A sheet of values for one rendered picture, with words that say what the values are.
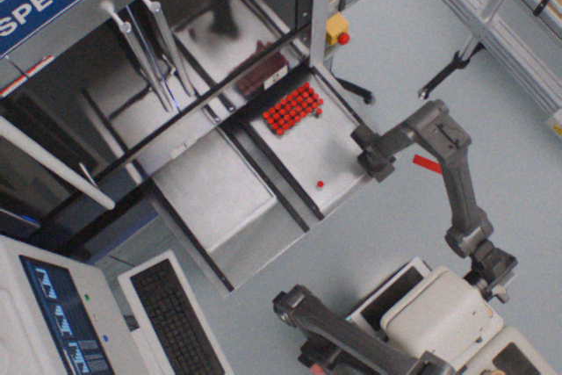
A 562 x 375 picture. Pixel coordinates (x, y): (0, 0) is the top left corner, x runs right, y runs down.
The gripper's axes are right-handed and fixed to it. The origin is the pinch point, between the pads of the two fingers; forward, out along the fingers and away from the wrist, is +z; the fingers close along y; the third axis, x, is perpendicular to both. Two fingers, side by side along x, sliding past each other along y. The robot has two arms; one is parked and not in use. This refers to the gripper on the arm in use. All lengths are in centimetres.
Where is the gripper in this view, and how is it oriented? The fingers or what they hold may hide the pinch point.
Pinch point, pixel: (372, 170)
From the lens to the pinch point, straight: 190.6
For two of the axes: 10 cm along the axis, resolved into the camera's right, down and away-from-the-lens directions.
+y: -6.3, -7.5, 2.1
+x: -7.8, 6.1, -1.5
